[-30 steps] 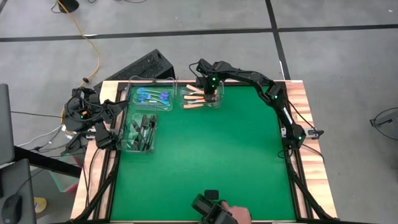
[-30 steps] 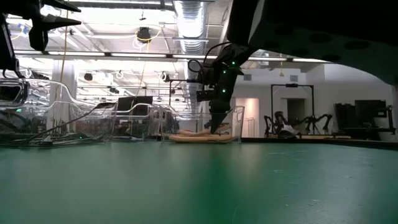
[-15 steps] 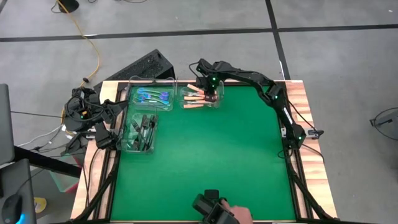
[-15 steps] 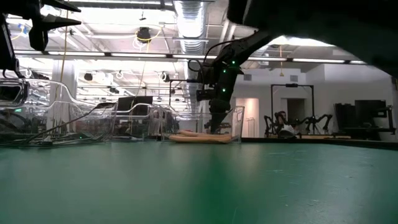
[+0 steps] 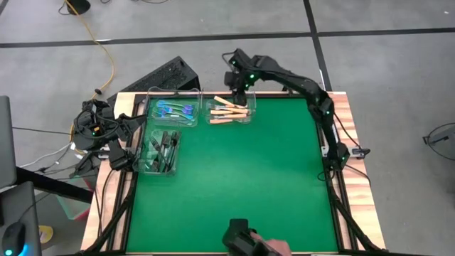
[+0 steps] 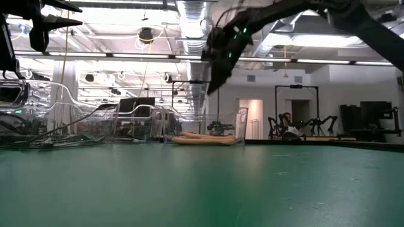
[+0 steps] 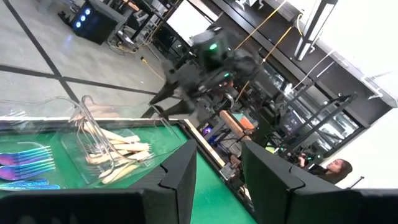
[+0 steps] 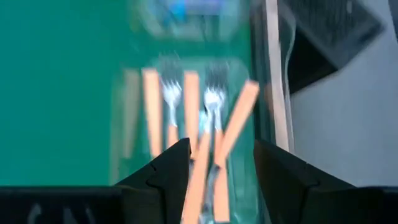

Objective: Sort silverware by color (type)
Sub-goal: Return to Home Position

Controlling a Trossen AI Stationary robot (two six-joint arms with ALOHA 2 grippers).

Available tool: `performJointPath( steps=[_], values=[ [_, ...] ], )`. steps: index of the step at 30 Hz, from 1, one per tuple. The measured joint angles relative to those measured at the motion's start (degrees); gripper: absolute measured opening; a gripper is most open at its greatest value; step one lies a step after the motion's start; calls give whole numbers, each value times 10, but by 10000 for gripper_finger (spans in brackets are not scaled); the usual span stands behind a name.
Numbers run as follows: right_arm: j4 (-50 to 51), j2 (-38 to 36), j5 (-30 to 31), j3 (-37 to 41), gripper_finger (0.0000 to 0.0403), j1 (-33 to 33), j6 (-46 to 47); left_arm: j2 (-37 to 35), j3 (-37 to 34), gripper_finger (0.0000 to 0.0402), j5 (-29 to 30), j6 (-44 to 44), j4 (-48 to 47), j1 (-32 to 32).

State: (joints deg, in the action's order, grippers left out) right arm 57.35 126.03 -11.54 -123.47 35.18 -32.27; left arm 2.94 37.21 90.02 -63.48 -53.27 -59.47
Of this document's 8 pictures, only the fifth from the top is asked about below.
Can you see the black handheld device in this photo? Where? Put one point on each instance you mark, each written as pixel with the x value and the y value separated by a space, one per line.
pixel 238 238

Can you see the grey monitor panel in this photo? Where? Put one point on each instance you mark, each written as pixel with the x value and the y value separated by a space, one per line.
pixel 7 142

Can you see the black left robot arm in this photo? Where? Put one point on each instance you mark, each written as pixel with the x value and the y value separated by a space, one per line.
pixel 92 129

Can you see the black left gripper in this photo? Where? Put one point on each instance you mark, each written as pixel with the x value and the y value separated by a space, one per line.
pixel 110 122

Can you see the clear plastic bin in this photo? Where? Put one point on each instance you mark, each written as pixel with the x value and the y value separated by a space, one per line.
pixel 142 167
pixel 250 119
pixel 170 122

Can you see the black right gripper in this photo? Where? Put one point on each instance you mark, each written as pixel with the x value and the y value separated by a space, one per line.
pixel 236 80

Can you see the black round base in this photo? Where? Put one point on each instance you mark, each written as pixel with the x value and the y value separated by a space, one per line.
pixel 79 5

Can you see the person's hand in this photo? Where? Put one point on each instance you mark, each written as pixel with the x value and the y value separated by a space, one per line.
pixel 275 246

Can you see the black floor beam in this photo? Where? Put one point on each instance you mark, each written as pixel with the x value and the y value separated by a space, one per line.
pixel 53 185

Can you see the grey desk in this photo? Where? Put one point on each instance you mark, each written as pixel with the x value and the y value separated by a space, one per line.
pixel 17 206

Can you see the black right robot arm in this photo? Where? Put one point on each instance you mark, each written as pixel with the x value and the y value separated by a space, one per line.
pixel 305 89

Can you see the yellow tape roll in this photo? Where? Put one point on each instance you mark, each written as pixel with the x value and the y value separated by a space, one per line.
pixel 46 234

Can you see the black frame strut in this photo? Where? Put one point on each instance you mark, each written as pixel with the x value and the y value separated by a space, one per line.
pixel 120 202
pixel 352 213

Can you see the black table clamp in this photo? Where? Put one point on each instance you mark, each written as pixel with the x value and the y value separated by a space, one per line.
pixel 285 89

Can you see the black computer mouse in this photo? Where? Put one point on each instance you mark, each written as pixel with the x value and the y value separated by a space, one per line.
pixel 14 238

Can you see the teal plastic box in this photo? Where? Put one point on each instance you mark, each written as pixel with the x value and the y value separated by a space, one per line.
pixel 71 208

